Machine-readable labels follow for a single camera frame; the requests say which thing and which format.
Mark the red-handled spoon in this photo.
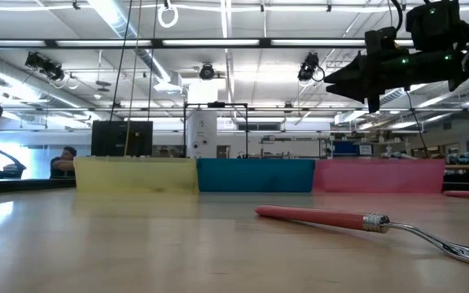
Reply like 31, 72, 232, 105
254, 204, 469, 269

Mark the black overhead frame beam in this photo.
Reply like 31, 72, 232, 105
0, 37, 469, 50

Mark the black panel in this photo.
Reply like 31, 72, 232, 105
90, 120, 154, 158

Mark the yellow plastic bin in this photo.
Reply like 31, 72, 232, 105
73, 156, 199, 195

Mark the black ceiling camera cluster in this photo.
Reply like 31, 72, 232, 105
24, 51, 65, 81

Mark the person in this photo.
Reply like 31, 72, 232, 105
49, 145, 77, 180

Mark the blue crate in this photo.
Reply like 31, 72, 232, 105
331, 140, 360, 156

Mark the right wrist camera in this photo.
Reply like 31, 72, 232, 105
405, 0, 462, 52

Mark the red plastic bin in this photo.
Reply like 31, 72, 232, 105
312, 158, 446, 195

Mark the black curved stand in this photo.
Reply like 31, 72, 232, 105
0, 146, 28, 180

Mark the metal shelving rack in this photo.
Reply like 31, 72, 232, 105
258, 135, 329, 160

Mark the black overhead camera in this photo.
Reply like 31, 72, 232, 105
297, 51, 326, 85
199, 63, 216, 81

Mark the yellow and black hanging cord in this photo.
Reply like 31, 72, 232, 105
404, 91, 431, 159

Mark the black background rig frame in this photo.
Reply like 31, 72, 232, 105
182, 101, 250, 159

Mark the white hanging ring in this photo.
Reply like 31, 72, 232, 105
156, 2, 179, 29

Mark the silver ventilation duct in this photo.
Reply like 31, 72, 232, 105
0, 50, 93, 123

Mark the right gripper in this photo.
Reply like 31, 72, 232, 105
323, 26, 467, 114

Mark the white column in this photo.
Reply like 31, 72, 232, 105
186, 109, 218, 159

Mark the blue plastic bin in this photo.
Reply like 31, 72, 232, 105
195, 157, 317, 194

